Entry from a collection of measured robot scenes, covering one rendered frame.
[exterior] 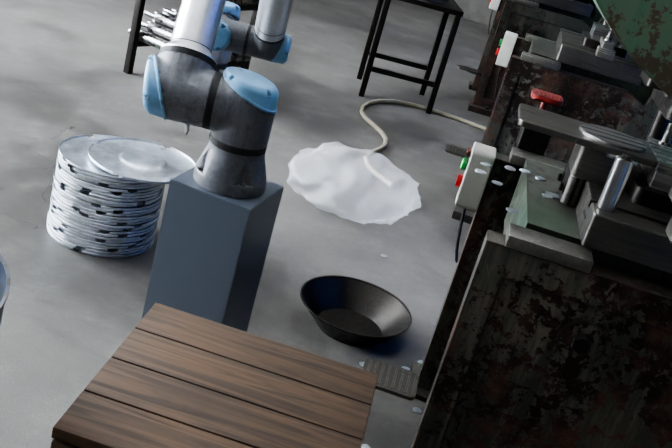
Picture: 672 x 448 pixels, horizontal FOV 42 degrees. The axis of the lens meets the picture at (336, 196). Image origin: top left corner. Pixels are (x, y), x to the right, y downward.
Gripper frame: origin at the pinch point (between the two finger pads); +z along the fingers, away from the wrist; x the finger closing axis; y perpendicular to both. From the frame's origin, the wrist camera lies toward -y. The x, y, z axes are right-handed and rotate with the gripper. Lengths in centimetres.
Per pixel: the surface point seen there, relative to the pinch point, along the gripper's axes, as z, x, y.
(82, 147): 12.0, 29.4, 2.8
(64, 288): 35, 24, -33
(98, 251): 33.1, 19.0, -13.8
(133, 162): 10.5, 15.1, -3.6
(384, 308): 31, -58, -18
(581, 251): -30, -63, -100
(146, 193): 16.0, 10.0, -9.4
